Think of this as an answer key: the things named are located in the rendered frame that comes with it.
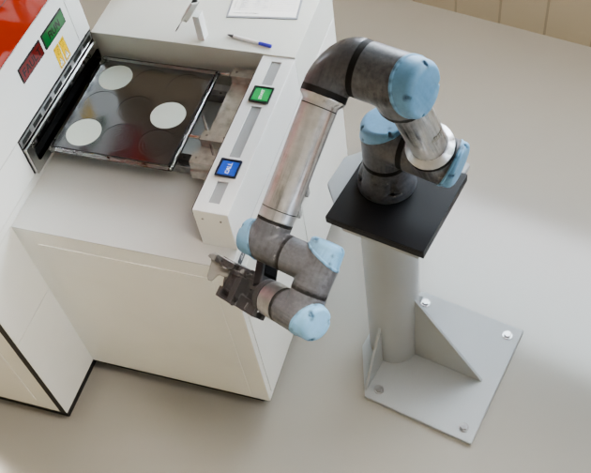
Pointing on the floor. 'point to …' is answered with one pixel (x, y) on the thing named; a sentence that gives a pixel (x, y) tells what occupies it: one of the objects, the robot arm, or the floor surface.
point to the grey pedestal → (425, 341)
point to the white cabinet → (180, 297)
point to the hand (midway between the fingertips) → (219, 255)
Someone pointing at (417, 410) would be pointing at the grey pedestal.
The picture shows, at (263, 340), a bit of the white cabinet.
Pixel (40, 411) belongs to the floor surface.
